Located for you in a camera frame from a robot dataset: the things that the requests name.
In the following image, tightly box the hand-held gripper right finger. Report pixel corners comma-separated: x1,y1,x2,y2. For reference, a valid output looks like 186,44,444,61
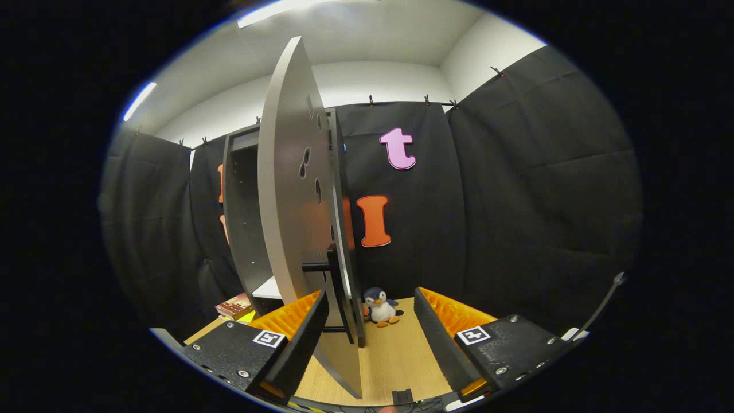
414,287,574,403

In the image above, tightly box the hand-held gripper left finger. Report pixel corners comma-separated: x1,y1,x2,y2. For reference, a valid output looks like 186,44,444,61
182,290,330,402

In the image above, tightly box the black door handle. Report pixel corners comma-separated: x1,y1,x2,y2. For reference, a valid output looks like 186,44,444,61
302,244,357,345

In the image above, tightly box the grey shoe cabinet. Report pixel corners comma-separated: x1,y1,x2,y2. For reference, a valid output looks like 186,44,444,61
222,106,366,348

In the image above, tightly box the penguin plush toy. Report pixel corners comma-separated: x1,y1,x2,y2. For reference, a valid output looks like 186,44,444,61
362,287,405,328

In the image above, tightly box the stack of books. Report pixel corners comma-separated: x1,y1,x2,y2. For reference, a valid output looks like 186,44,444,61
215,291,256,323

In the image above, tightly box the row of black cloth clips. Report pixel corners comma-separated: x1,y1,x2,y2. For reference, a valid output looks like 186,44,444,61
133,66,505,149

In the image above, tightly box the narrow ceiling light strip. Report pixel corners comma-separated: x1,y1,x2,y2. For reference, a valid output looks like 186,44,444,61
123,81,157,122

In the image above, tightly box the wide ceiling light panel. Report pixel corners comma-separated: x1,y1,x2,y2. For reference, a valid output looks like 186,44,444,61
237,0,339,28

